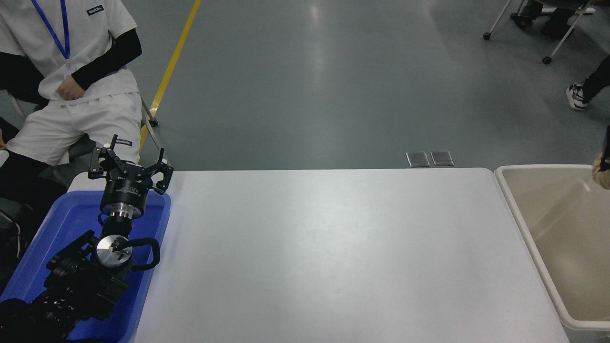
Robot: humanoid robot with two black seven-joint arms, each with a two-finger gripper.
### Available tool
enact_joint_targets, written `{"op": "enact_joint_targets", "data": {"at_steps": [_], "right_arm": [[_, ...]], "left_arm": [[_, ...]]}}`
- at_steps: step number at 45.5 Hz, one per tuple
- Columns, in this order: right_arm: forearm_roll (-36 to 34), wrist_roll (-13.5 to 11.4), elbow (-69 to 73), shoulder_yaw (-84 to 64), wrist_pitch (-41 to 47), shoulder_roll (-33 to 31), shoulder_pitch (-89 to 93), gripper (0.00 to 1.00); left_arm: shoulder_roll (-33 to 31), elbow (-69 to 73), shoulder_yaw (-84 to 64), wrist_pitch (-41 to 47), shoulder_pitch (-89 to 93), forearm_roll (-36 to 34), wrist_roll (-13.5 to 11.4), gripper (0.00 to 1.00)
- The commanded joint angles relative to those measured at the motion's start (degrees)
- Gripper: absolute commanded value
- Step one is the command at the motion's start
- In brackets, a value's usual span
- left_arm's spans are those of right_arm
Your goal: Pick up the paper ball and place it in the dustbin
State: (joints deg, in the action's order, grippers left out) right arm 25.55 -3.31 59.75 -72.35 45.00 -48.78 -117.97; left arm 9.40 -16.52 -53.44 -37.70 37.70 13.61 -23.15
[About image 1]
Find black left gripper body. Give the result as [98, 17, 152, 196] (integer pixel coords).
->
[100, 169, 154, 211]

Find grey wheeled chair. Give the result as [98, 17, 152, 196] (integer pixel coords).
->
[483, 0, 596, 64]

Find tan paper ball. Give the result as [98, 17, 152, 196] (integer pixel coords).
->
[592, 153, 610, 190]

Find blue plastic tray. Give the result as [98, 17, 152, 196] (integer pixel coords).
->
[0, 190, 171, 343]

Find standing person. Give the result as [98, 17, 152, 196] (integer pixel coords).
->
[566, 54, 610, 111]

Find blue lanyard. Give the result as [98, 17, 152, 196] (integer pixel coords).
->
[31, 0, 71, 61]

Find large pale bin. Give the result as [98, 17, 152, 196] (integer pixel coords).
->
[494, 165, 610, 330]

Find person's left hand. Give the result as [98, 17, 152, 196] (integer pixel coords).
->
[56, 77, 85, 102]

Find grey metal folding chair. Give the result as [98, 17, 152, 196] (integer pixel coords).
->
[67, 95, 172, 167]

